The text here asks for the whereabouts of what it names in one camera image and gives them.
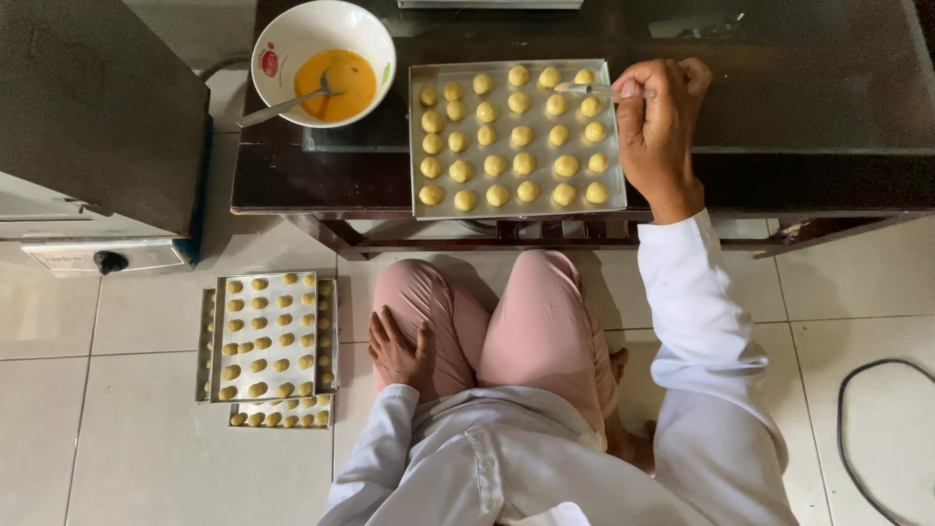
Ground person's right hand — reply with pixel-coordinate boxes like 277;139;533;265
612;57;713;207

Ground person's left hand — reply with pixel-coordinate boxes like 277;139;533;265
367;307;436;393

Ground small pastry brush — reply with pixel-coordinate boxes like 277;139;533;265
553;81;657;102

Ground metal baking tray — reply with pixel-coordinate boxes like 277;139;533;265
228;393;334;430
209;271;321;404
408;58;628;222
194;278;340;404

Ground rows of unglazed dough balls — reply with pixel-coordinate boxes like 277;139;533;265
218;272;317;401
206;281;336;387
231;394;332;428

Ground person's pink trousers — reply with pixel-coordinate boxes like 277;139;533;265
372;249;622;448

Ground rows of glazed dough balls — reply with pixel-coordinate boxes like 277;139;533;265
418;65;611;213

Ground dark low wooden table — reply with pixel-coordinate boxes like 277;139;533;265
230;0;935;262

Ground person's white shirt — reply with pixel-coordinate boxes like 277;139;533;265
319;208;801;526

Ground person's bare foot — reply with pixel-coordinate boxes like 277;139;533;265
605;347;658;477

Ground yellow egg wash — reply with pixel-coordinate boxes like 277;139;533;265
294;49;378;124

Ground metal spoon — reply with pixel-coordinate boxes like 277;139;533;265
236;68;346;130

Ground white ceramic bowl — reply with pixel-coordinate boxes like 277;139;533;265
250;0;397;130

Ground metal gas oven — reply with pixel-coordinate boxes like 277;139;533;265
0;0;213;278

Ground black cable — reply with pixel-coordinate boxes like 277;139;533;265
836;358;935;526

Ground grey gas hose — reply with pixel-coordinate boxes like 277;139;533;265
197;50;254;83

